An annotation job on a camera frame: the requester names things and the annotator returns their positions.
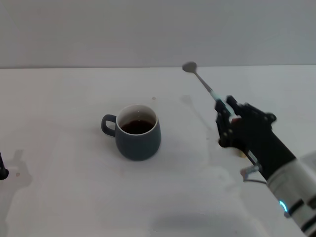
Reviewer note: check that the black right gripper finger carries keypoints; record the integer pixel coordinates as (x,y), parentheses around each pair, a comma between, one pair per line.
(254,112)
(223,123)

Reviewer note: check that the dark grey ceramic cup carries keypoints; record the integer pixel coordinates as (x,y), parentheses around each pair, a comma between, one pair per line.
(138,142)

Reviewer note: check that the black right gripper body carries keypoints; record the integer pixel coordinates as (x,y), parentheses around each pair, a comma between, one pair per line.
(261,145)

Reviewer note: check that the light wooden block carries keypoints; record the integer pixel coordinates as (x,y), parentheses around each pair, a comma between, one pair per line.
(241,155)

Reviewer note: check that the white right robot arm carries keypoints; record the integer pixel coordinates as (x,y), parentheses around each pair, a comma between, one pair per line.
(293,190)

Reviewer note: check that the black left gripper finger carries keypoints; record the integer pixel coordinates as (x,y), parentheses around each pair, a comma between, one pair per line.
(3,170)

